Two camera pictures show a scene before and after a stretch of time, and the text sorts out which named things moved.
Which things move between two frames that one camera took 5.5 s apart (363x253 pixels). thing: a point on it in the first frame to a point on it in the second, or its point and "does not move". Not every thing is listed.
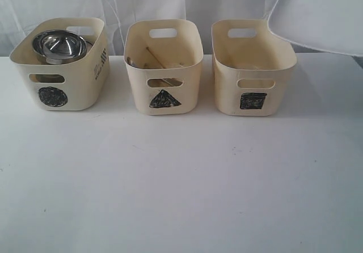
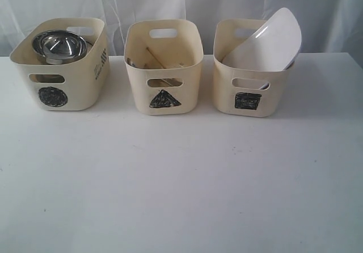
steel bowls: (60, 46) does not move
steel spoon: (131, 63) does not move
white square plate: (326, 15) to (272, 47)
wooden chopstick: (156, 58) does not move
